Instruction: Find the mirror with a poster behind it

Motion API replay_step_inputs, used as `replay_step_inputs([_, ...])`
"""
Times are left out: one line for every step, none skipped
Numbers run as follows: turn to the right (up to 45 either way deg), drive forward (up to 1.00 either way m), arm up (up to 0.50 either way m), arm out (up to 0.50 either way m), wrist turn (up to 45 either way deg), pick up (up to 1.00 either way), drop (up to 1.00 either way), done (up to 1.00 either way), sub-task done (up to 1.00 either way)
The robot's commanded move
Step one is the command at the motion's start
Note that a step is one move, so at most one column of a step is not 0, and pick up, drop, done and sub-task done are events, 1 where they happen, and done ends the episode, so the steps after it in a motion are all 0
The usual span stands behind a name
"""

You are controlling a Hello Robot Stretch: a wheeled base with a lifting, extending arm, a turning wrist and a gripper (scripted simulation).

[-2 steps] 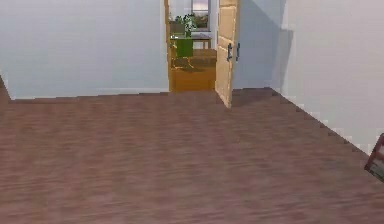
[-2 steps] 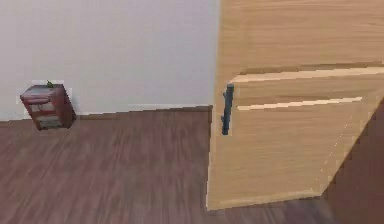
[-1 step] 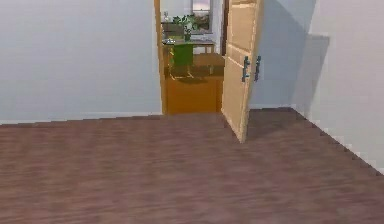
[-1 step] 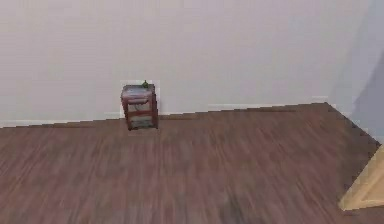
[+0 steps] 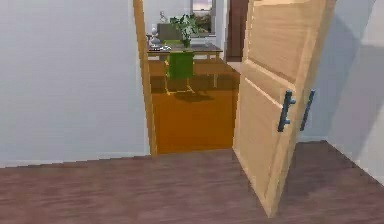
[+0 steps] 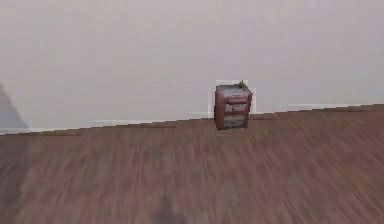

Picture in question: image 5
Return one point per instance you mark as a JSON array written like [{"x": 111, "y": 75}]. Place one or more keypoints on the wooden dining table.
[{"x": 200, "y": 49}]

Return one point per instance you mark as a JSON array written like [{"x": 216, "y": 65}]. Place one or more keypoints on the dark brown room door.
[{"x": 236, "y": 28}]

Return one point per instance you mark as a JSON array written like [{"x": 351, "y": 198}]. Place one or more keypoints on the green house plant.
[{"x": 185, "y": 26}]

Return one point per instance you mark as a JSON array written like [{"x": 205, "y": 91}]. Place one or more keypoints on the green chair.
[{"x": 180, "y": 65}]

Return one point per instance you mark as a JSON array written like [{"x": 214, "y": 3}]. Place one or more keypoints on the light wooden room door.
[{"x": 266, "y": 100}]

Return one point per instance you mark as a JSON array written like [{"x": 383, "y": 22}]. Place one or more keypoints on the window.
[{"x": 204, "y": 16}]

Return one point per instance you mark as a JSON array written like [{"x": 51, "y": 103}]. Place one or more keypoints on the white statuette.
[{"x": 154, "y": 38}]

